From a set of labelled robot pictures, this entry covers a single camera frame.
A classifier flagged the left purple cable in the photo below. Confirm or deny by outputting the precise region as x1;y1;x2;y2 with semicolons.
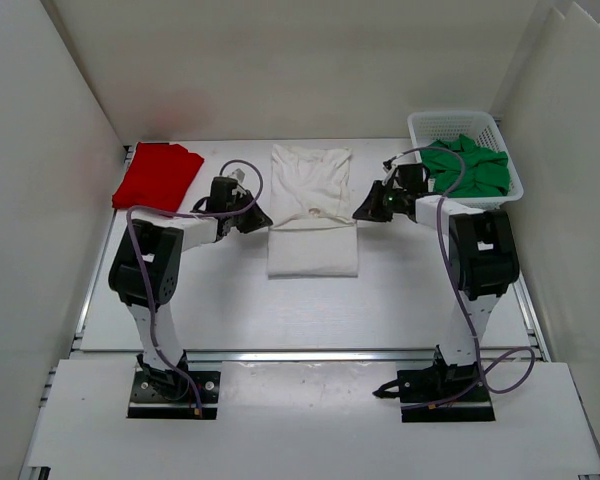
126;159;265;416

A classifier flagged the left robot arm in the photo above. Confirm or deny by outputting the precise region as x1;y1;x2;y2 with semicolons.
108;169;272;400

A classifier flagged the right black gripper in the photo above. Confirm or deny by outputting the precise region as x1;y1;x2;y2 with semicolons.
355;182;409;224

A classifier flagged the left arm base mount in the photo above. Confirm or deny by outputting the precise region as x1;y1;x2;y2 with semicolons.
127;354;221;420

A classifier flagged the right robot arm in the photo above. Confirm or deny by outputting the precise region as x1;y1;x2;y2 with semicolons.
353;161;520;400

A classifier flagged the white plastic basket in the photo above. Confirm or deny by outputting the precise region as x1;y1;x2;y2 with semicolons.
408;110;523;209

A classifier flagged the aluminium rail front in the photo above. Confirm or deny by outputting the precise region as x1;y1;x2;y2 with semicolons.
186;348;434;363

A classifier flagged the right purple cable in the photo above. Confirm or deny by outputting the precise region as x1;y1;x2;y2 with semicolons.
382;145;537;396

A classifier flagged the green garment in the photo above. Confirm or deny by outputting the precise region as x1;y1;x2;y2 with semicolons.
419;135;511;198

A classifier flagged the white t-shirt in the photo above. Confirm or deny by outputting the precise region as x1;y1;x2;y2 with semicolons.
267;145;359;278

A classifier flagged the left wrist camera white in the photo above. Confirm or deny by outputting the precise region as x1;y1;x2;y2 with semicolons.
228;168;248;197

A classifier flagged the purple cable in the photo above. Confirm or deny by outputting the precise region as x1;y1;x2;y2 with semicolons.
126;159;265;416
382;145;537;396

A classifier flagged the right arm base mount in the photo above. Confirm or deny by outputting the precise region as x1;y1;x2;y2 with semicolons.
373;366;496;423

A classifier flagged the red t-shirt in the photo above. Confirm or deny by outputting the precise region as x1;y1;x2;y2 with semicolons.
112;142;204;212

